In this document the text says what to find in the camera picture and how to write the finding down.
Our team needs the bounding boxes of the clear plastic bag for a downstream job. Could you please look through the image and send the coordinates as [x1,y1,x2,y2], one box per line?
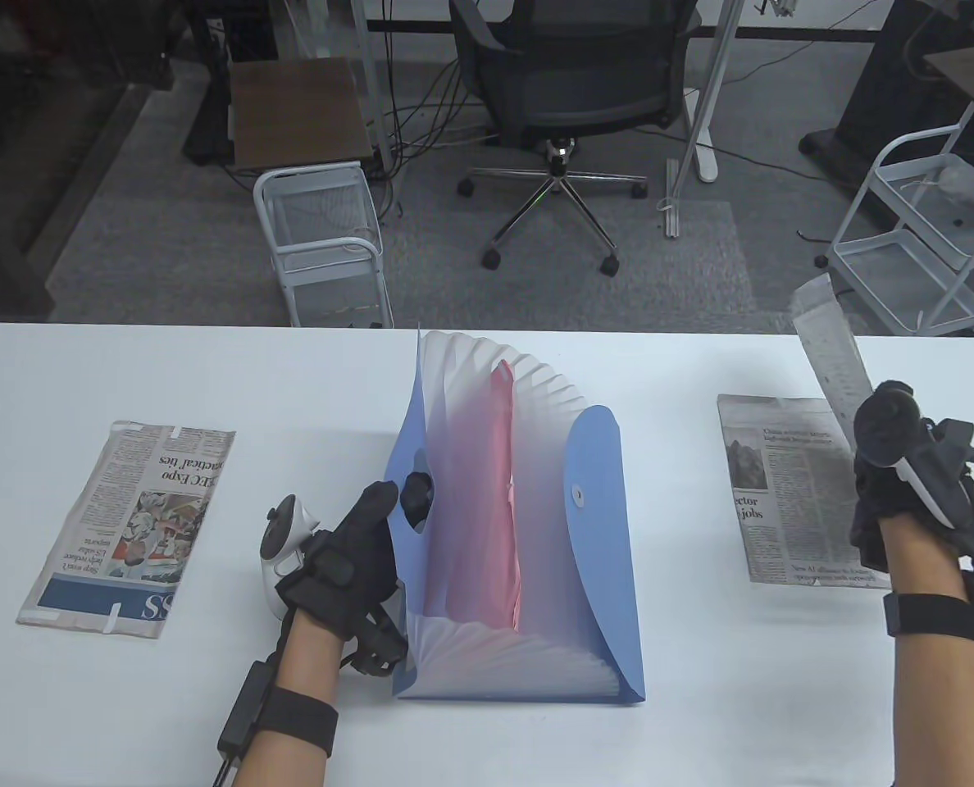
[934,156,974,207]

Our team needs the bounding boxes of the black mesh office chair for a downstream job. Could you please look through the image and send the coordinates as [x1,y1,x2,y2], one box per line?
[448,0,701,275]

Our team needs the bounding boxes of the brown wooden side table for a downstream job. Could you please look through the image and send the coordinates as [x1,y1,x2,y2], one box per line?
[230,57,373,173]

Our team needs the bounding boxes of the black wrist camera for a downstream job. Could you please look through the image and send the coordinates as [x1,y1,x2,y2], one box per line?
[348,603,410,677]

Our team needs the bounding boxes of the black floor cables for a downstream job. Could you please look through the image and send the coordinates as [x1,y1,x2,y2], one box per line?
[368,45,500,222]

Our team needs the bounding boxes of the pink paper material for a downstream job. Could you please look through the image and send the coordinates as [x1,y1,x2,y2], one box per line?
[421,359,525,632]

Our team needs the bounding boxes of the black wrist battery pack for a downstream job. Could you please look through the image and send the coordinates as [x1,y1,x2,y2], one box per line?
[216,660,271,759]

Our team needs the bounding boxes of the newspaper with blue banner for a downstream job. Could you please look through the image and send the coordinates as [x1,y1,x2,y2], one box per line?
[16,421,236,640]

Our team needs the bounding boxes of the cream printed form sheet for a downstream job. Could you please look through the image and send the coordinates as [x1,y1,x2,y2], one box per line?
[790,273,873,452]

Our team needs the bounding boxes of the newspaper with grey photo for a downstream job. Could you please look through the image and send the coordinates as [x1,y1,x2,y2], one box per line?
[717,394,894,589]

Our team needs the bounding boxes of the blue accordion folder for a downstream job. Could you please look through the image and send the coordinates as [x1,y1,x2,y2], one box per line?
[386,324,646,704]

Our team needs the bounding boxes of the white wire cart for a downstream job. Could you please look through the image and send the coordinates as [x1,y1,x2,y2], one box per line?
[815,102,974,337]
[253,161,395,329]

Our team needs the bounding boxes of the aluminium bar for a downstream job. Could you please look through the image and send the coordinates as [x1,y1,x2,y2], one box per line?
[663,158,683,239]

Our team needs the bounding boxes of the person's right hand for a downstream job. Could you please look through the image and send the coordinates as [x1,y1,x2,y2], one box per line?
[850,380,974,575]

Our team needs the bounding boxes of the white black handheld controller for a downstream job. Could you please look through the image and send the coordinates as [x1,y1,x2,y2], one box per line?
[854,381,974,534]
[257,494,320,617]

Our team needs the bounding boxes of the black pedestal desk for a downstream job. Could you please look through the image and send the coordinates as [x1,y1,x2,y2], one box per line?
[799,0,974,193]

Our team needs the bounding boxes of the black forearm strap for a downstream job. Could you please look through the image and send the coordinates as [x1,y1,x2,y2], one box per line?
[256,687,339,755]
[882,592,974,657]

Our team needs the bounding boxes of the person's left forearm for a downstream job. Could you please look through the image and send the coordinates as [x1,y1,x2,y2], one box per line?
[233,611,348,787]

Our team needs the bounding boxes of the person's left hand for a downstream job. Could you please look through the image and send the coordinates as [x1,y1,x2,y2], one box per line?
[276,471,439,636]

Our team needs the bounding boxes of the person's right forearm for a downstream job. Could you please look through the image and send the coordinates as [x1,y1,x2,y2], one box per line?
[876,516,974,787]

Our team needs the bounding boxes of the white desk leg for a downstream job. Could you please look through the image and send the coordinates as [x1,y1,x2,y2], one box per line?
[671,0,742,183]

